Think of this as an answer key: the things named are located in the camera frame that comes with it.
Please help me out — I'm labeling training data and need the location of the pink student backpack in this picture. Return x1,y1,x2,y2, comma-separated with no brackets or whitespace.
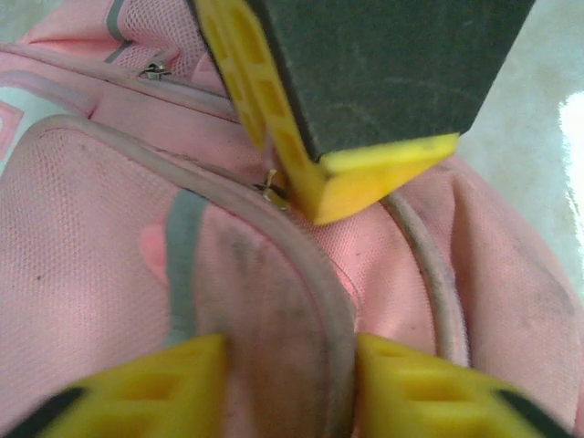
0,0,584,438

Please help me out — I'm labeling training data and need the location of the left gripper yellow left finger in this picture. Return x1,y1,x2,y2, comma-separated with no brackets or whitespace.
8,332,229,438

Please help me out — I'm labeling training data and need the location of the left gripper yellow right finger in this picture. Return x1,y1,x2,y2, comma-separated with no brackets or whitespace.
355,332,577,438

